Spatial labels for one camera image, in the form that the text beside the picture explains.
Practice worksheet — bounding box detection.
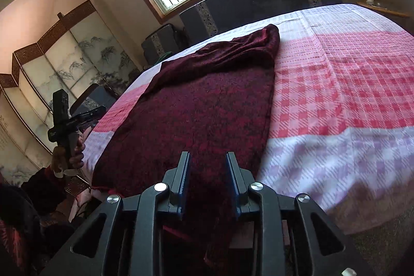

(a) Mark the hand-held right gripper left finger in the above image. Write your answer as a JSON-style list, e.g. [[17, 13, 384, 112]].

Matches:
[[40, 151, 191, 276]]

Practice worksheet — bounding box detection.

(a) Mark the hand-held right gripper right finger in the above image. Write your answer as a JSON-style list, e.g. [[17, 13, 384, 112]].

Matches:
[[225, 151, 376, 276]]

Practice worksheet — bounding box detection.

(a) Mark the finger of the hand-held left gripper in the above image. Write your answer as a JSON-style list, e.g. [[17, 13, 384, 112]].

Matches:
[[78, 106, 107, 123]]

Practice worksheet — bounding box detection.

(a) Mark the dark red patterned garment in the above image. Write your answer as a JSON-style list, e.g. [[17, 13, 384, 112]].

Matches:
[[91, 24, 280, 264]]

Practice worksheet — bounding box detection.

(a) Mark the person's left forearm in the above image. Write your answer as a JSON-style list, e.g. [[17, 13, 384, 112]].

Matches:
[[19, 164, 72, 208]]

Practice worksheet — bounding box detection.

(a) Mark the person's left hand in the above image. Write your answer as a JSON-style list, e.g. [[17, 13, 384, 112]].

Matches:
[[52, 133, 87, 178]]

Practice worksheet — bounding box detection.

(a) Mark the dark grey chair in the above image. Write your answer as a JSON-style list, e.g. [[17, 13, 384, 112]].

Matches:
[[70, 84, 119, 113]]

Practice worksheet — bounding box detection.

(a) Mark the painted folding screen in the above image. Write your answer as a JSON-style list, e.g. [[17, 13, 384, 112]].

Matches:
[[0, 0, 141, 196]]

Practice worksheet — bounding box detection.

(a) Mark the dark cushioned chair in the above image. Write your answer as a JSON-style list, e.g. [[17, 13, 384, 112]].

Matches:
[[141, 23, 189, 67]]

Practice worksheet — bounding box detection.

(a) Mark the person's dark patterned clothing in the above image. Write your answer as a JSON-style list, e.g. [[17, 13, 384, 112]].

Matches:
[[0, 182, 85, 276]]

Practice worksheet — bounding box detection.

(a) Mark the pink checked bedsheet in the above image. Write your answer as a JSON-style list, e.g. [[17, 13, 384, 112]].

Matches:
[[69, 3, 414, 234]]

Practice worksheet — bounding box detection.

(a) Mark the wooden bedside table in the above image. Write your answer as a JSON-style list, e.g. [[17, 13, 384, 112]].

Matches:
[[356, 1, 410, 18]]

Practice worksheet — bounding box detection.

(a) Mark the green rope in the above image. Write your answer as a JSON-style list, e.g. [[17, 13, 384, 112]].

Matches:
[[154, 50, 175, 66]]

